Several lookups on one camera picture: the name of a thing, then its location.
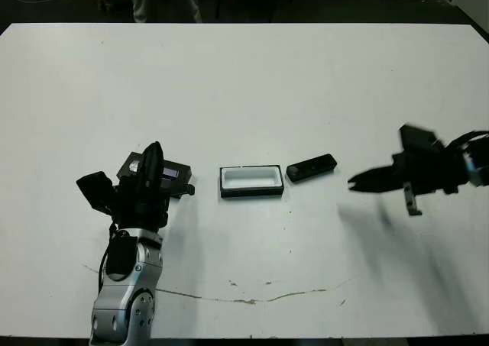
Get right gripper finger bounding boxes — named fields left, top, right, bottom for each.
left=349, top=179, right=404, bottom=195
left=347, top=163, right=403, bottom=187

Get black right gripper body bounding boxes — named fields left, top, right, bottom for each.
left=392, top=146, right=470, bottom=218

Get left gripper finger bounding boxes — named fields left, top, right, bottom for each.
left=137, top=144, right=154, bottom=194
left=151, top=141, right=166, bottom=192

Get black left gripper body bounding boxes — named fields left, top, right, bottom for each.
left=109, top=174, right=196, bottom=233

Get black box lid blue label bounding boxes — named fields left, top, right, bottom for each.
left=116, top=151, right=194, bottom=200

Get slim black camera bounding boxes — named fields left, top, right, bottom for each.
left=286, top=154, right=338, bottom=183

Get black box base white inlay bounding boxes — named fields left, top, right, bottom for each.
left=219, top=164, right=284, bottom=199

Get person legs grey trousers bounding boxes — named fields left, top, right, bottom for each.
left=128, top=0, right=202, bottom=24

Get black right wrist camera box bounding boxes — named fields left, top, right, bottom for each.
left=399, top=123, right=446, bottom=157

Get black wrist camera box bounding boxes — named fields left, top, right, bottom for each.
left=76, top=172, right=115, bottom=214
left=399, top=123, right=446, bottom=157

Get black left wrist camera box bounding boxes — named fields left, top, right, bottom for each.
left=76, top=172, right=115, bottom=214

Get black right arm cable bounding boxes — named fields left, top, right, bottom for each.
left=445, top=130, right=489, bottom=150

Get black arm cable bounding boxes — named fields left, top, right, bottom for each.
left=445, top=130, right=489, bottom=150
left=98, top=223, right=118, bottom=289

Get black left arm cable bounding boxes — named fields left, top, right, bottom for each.
left=98, top=223, right=118, bottom=289

